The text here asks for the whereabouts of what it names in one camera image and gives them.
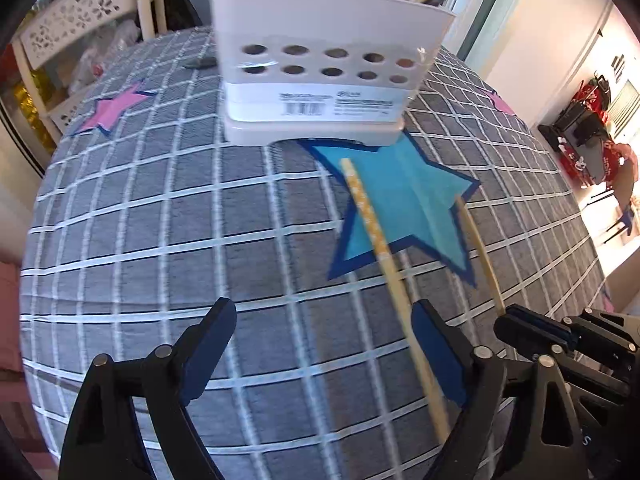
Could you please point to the grey checked tablecloth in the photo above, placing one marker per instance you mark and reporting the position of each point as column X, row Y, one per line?
column 137, row 233

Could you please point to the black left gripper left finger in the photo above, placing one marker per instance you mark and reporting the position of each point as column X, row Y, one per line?
column 103, row 439

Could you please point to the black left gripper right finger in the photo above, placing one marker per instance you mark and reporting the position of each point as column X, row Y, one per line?
column 505, row 409

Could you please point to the patterned yellow chopstick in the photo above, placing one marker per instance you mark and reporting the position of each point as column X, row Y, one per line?
column 435, row 400

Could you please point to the beige perforated storage rack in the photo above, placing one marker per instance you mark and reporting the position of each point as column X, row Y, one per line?
column 62, row 24

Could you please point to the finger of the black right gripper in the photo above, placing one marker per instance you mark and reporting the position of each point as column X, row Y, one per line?
column 605, row 328
column 532, row 334

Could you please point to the white plastic utensil caddy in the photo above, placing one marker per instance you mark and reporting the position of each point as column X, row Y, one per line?
column 343, row 70

